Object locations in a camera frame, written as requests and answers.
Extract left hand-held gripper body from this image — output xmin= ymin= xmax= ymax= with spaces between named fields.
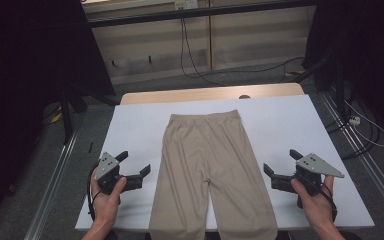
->
xmin=94 ymin=152 xmax=128 ymax=196

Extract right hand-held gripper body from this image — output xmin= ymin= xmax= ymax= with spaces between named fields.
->
xmin=293 ymin=152 xmax=345 ymax=198

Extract beige pants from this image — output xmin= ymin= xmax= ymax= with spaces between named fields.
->
xmin=148 ymin=109 xmax=279 ymax=240

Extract person's left hand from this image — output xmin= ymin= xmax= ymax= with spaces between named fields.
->
xmin=90 ymin=168 xmax=128 ymax=228

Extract person's right hand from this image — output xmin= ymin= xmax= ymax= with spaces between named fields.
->
xmin=290 ymin=175 xmax=338 ymax=231

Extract white table mat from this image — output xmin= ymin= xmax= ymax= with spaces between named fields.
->
xmin=74 ymin=94 xmax=375 ymax=232

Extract black stand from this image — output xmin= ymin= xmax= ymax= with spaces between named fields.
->
xmin=293 ymin=49 xmax=352 ymax=134
xmin=59 ymin=83 xmax=116 ymax=145

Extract black curtain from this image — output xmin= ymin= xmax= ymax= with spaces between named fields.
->
xmin=301 ymin=0 xmax=384 ymax=134
xmin=0 ymin=0 xmax=116 ymax=231

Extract light wooden cabinet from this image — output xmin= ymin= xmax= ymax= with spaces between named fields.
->
xmin=81 ymin=0 xmax=317 ymax=85

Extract black horizontal bar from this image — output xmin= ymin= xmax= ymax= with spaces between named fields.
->
xmin=86 ymin=0 xmax=318 ymax=29

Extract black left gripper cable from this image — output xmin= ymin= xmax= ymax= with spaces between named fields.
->
xmin=86 ymin=162 xmax=102 ymax=222

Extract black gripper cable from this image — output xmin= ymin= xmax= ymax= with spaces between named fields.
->
xmin=319 ymin=182 xmax=339 ymax=223
xmin=86 ymin=162 xmax=102 ymax=222

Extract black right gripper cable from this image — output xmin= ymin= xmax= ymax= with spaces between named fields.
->
xmin=319 ymin=182 xmax=339 ymax=223

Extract black floor cable bundle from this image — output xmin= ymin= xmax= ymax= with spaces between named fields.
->
xmin=325 ymin=99 xmax=382 ymax=161

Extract aluminium floor rail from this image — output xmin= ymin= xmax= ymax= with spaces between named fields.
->
xmin=319 ymin=91 xmax=384 ymax=228
xmin=24 ymin=131 xmax=78 ymax=240

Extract black hanging cable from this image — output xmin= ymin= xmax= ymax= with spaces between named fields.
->
xmin=182 ymin=8 xmax=306 ymax=84
xmin=179 ymin=8 xmax=226 ymax=87

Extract white wall socket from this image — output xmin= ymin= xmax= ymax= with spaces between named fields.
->
xmin=174 ymin=0 xmax=199 ymax=10

